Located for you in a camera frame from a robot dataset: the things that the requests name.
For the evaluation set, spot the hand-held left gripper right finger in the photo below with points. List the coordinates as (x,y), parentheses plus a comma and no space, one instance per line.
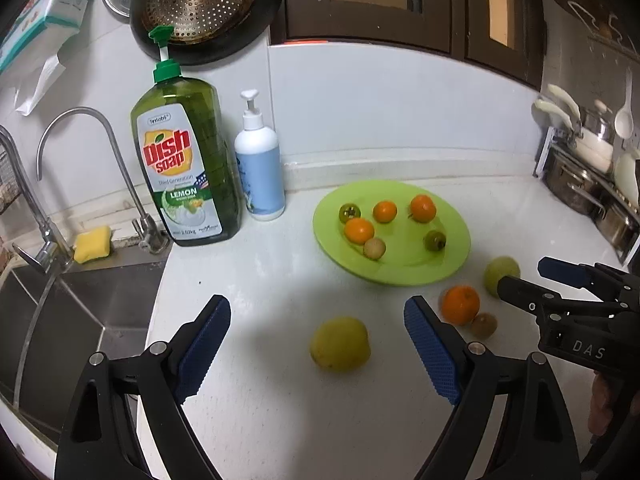
(435,355)

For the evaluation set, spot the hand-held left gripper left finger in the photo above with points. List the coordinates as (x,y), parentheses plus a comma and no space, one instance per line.
(202,355)

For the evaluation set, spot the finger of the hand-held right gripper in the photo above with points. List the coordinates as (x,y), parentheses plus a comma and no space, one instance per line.
(525,292)
(562,270)

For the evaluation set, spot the green apple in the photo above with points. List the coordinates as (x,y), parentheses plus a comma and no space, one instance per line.
(495,270)

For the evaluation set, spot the large yellow lemon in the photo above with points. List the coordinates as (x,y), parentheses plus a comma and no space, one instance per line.
(340,344)

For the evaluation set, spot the green plate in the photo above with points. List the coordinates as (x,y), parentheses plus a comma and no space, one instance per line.
(400,262)

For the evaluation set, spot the small green persimmon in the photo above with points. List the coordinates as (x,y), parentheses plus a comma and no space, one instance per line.
(350,212)
(435,240)

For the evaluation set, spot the brown longan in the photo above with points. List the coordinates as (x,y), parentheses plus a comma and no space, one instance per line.
(374,249)

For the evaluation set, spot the orange mandarin with stem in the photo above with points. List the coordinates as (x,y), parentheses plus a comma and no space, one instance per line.
(423,208)

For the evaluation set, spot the person's right hand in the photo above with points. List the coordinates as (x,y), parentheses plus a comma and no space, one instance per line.
(599,402)

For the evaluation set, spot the brown kiwi by orange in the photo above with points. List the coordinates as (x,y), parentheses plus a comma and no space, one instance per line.
(484,325)

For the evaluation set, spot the small stainless steel pot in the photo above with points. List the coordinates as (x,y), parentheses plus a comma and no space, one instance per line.
(617,222)

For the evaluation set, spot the large stainless steel pot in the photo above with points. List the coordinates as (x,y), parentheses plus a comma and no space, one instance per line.
(570,182)

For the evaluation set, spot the white countertop pot rack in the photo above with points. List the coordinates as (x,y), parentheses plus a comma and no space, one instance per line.
(542,152)

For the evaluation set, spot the stainless steel sink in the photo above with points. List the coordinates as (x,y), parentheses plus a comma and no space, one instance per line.
(75,320)

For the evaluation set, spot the slim chrome gooseneck faucet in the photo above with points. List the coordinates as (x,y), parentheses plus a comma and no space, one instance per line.
(145,227)

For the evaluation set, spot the steel pot with lid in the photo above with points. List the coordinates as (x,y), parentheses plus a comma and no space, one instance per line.
(597,122)

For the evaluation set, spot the yellow sponge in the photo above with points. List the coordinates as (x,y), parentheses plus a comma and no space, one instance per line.
(92,245)

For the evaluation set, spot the white ladle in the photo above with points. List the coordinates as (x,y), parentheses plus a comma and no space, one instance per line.
(623,122)

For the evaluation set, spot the green dish soap bottle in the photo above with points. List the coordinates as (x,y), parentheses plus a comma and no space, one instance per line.
(185,170)

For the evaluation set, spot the white pump lotion bottle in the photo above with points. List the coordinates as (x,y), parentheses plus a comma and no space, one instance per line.
(260,170)

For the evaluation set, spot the tall chrome kitchen faucet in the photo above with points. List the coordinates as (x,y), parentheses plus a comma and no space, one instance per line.
(42,230)

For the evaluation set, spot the narrow dark wood cabinet door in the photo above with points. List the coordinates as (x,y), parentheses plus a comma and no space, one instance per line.
(500,10)

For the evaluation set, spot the black frying pan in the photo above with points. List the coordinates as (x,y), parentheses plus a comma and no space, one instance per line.
(225,45)

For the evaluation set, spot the white hanging paper sheet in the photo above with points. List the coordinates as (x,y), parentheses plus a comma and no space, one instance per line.
(42,82)

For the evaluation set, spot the perforated brass strainer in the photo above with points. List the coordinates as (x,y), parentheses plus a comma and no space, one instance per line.
(205,5)

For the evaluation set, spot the teal paper towel pack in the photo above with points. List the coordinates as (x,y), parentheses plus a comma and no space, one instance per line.
(45,10)

